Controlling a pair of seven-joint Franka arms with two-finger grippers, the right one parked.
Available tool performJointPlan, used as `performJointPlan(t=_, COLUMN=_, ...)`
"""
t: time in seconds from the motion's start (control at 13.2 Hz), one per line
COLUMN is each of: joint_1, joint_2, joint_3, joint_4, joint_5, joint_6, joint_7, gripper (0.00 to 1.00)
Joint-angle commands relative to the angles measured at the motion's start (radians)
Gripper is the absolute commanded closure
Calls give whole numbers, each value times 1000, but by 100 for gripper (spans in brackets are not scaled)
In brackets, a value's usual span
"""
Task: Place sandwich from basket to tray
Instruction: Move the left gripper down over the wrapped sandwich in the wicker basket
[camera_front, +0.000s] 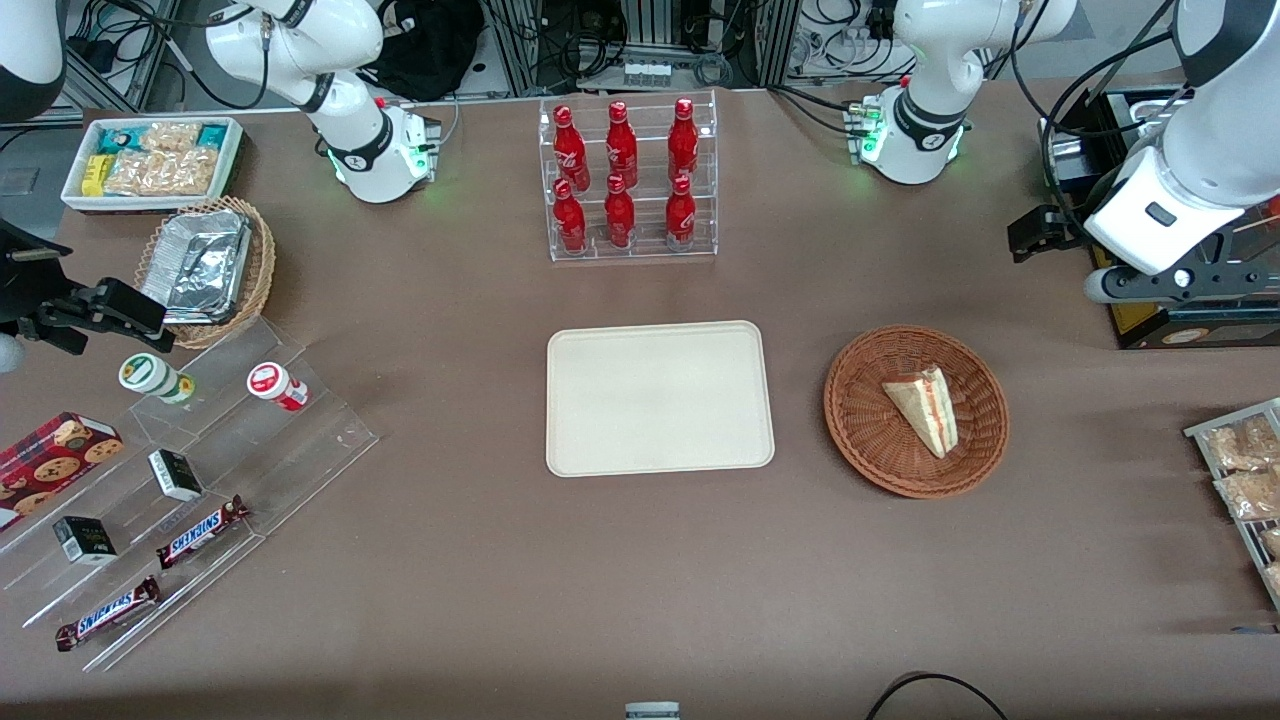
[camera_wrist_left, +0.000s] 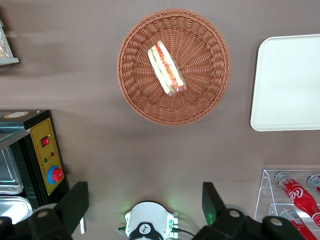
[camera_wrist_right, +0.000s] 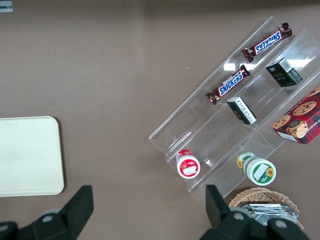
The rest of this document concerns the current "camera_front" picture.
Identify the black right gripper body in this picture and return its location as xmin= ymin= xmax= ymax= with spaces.
xmin=0 ymin=218 xmax=77 ymax=329

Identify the triangular sandwich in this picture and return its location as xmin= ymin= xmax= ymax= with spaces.
xmin=882 ymin=366 xmax=959 ymax=460

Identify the aluminium foil tray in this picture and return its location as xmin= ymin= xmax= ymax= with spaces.
xmin=139 ymin=209 xmax=253 ymax=327

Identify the light wicker basket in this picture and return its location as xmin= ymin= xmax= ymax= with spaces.
xmin=134 ymin=196 xmax=277 ymax=350

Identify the tray of packaged snacks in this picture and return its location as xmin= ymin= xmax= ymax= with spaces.
xmin=1184 ymin=397 xmax=1280 ymax=612

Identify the round brown wicker basket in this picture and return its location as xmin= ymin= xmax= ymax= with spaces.
xmin=824 ymin=325 xmax=1010 ymax=500

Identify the beige rectangular tray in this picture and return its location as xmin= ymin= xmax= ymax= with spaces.
xmin=545 ymin=320 xmax=777 ymax=479

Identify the green-lid white bottle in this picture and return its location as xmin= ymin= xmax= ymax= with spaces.
xmin=118 ymin=352 xmax=197 ymax=406

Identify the white snack bin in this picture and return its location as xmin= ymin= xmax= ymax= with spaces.
xmin=61 ymin=116 xmax=247 ymax=217

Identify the red cookie box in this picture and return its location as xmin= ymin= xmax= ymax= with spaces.
xmin=0 ymin=411 xmax=125 ymax=532

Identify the large clear cracker bag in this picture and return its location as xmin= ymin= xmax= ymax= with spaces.
xmin=103 ymin=147 xmax=219 ymax=198

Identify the black hot food display machine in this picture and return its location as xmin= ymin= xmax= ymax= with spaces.
xmin=1038 ymin=85 xmax=1280 ymax=350

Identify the red-lid white bottle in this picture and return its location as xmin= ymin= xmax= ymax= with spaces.
xmin=246 ymin=361 xmax=310 ymax=413

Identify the small black box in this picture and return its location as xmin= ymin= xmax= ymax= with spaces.
xmin=147 ymin=448 xmax=205 ymax=503
xmin=52 ymin=515 xmax=119 ymax=565

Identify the small clear cracker bag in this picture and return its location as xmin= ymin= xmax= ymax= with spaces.
xmin=138 ymin=121 xmax=203 ymax=153

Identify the clear acrylic stepped shelf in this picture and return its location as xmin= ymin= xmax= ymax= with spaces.
xmin=0 ymin=317 xmax=380 ymax=674

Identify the Snickers chocolate bar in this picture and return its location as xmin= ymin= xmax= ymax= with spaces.
xmin=54 ymin=575 xmax=162 ymax=652
xmin=154 ymin=495 xmax=250 ymax=570

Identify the red cola bottle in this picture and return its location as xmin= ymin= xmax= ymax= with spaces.
xmin=667 ymin=97 xmax=701 ymax=184
xmin=664 ymin=175 xmax=698 ymax=252
xmin=605 ymin=101 xmax=640 ymax=190
xmin=603 ymin=174 xmax=637 ymax=250
xmin=553 ymin=104 xmax=592 ymax=192
xmin=552 ymin=178 xmax=589 ymax=254

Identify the clear acrylic bottle rack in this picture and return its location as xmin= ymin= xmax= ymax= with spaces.
xmin=538 ymin=89 xmax=720 ymax=264

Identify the black bag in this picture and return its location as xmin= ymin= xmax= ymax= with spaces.
xmin=368 ymin=0 xmax=485 ymax=102

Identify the black left camera mount bracket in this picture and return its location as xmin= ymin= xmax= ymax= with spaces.
xmin=1128 ymin=232 xmax=1280 ymax=303

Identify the black cable loop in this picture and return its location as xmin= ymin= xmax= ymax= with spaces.
xmin=864 ymin=671 xmax=1012 ymax=720

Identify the aluminium frame rack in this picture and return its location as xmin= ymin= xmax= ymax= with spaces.
xmin=478 ymin=0 xmax=803 ymax=93

